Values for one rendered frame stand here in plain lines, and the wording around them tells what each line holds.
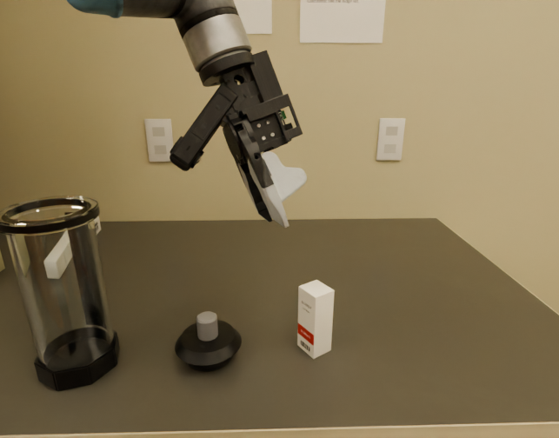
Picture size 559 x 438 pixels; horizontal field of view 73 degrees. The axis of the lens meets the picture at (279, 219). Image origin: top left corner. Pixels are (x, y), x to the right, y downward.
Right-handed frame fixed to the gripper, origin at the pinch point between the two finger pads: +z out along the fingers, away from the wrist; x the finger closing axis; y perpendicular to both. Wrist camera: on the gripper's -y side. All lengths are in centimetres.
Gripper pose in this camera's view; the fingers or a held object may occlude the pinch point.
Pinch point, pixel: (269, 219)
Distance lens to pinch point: 49.8
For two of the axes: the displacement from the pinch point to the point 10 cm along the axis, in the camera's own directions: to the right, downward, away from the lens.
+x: -2.6, -0.7, 9.6
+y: 9.0, -3.9, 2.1
